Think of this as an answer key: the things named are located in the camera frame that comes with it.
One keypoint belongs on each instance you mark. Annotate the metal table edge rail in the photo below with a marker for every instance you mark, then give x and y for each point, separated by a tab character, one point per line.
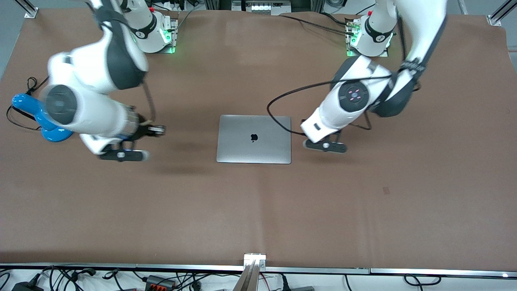
121	266

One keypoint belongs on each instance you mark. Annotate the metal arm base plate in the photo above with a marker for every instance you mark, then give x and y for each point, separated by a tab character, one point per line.
349	48
173	36

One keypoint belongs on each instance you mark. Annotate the aluminium camera mount profile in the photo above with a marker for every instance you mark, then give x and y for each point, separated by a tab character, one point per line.
251	275

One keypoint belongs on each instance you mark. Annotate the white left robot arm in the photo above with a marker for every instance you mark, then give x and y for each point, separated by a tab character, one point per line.
355	97

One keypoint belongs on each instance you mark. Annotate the grey laptop computer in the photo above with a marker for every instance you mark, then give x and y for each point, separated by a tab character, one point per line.
253	139

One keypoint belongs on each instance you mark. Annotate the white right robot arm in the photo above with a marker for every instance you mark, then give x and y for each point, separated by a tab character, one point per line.
89	101

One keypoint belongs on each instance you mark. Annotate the black power adapter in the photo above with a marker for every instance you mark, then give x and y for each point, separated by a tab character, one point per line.
26	286

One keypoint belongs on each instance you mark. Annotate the aluminium corner post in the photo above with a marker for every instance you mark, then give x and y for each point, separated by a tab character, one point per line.
27	9
500	15

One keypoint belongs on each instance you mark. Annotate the black box orange connectors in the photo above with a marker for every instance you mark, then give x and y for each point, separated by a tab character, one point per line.
160	281

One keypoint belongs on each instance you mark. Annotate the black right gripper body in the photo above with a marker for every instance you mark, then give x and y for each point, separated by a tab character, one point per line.
141	128

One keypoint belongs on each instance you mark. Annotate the brown table mat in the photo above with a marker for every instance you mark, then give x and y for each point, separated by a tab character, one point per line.
258	210

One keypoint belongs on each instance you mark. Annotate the small brown tape patch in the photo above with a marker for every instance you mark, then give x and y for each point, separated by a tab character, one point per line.
386	190

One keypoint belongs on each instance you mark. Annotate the silver control box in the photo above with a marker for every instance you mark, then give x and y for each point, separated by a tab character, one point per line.
262	6

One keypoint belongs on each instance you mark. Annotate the blue desk lamp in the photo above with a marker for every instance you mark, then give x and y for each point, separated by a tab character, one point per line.
28	107

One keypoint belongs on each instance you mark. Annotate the white power strip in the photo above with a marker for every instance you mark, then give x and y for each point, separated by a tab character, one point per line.
173	5

